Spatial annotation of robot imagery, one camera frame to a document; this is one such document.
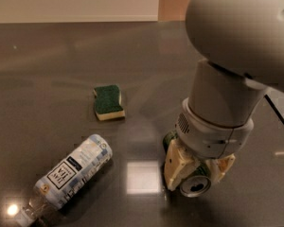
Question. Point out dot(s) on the green soda can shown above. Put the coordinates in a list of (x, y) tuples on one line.
[(199, 181)]

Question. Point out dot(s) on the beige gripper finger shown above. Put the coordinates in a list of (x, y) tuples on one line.
[(179, 164), (219, 167)]

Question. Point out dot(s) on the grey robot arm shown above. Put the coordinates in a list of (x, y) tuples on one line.
[(242, 43)]

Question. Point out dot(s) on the green and yellow sponge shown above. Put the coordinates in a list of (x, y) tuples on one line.
[(107, 103)]

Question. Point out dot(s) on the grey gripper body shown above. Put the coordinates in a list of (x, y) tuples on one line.
[(213, 139)]

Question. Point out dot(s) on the tea bottle with white label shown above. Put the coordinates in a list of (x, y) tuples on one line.
[(60, 184)]

